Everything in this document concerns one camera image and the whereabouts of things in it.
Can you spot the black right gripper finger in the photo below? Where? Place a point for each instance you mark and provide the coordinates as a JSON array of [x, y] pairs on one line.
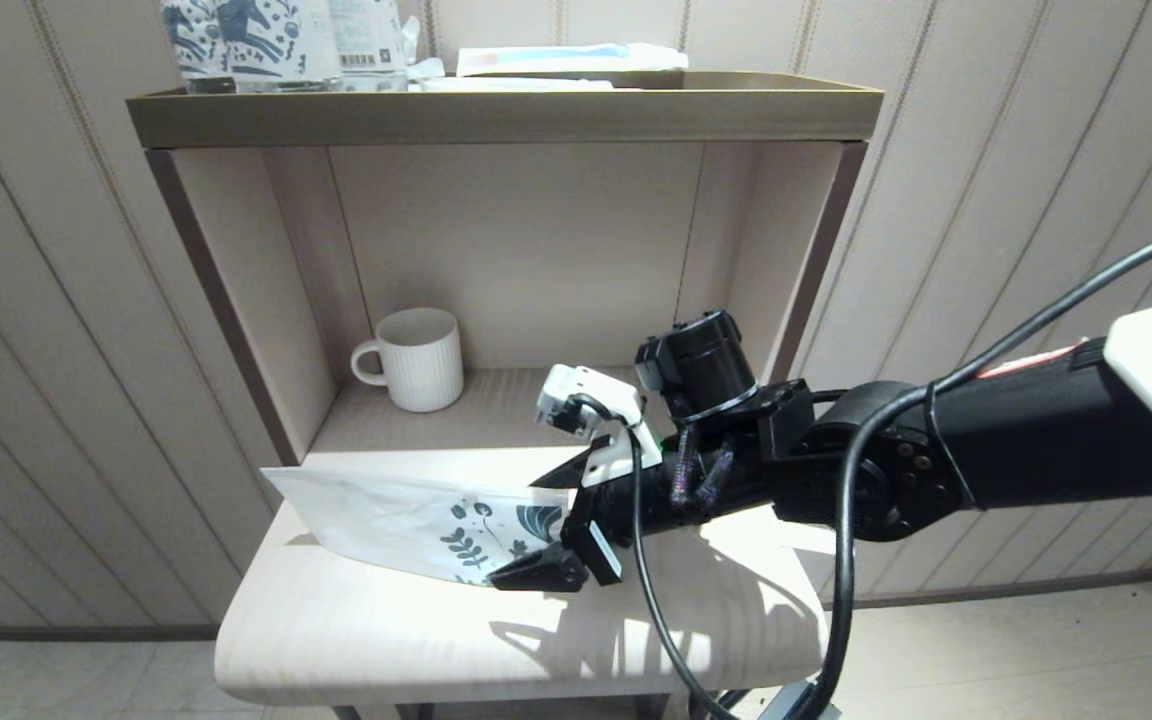
[[574, 475], [541, 572]]

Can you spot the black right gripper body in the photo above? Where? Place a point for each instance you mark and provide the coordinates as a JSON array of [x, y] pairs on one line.
[[656, 500]]

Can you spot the white floral pouch bag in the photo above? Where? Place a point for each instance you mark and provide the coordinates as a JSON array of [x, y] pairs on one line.
[[386, 520]]

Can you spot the beige wooden shelf cabinet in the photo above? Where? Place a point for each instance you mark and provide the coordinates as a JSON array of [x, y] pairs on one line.
[[386, 640]]

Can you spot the white ribbed ceramic mug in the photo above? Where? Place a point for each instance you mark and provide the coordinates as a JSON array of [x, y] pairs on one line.
[[423, 362]]

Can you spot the grey power inverter box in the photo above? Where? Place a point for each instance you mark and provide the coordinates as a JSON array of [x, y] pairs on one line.
[[786, 705]]

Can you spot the white blue toothbrush packet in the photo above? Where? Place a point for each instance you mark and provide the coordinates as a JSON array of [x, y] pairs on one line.
[[566, 60]]

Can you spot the crumpled clear plastic wrapper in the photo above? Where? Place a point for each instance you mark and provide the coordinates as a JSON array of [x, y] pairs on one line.
[[423, 68]]

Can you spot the clear bottle with barcode label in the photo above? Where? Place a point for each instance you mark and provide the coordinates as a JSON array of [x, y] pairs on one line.
[[366, 38]]

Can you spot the blue patterned package on top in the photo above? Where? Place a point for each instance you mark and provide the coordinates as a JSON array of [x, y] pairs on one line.
[[281, 42]]

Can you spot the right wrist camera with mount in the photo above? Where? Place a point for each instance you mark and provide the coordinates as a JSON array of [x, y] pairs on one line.
[[586, 400]]

